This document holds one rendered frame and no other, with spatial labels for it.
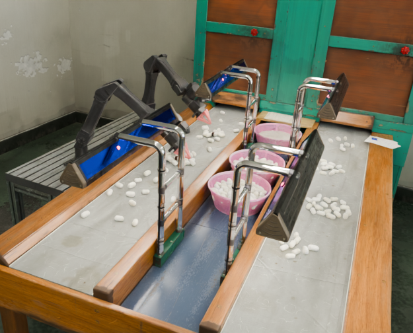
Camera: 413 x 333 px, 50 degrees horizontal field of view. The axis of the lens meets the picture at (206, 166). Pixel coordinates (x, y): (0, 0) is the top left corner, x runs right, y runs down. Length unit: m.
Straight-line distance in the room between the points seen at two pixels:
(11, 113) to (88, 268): 2.84
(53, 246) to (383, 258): 1.09
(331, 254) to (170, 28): 2.76
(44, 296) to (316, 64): 1.93
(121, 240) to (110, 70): 2.96
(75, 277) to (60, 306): 0.09
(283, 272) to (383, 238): 0.43
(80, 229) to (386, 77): 1.84
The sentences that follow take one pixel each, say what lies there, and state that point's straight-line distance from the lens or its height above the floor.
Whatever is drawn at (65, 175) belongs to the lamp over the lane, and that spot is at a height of 1.07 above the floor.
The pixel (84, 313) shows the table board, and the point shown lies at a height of 0.69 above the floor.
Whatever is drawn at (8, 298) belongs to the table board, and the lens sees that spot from 1.57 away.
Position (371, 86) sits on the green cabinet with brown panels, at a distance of 2.71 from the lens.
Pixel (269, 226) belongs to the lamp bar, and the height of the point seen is 1.07.
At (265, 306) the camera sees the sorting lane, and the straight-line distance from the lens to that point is 1.34.
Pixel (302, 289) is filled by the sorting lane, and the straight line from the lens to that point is 1.42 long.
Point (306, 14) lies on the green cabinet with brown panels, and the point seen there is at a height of 1.36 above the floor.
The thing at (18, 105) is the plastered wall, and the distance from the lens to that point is 4.19.
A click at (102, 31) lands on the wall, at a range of 4.33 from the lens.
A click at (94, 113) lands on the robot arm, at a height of 0.93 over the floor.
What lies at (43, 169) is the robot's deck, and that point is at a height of 0.67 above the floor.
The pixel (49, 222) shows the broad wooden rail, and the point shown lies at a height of 0.76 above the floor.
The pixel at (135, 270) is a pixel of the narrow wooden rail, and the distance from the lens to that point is 1.43.
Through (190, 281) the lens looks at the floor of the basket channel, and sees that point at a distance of 1.49.
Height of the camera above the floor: 1.63
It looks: 26 degrees down
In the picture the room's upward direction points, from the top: 4 degrees clockwise
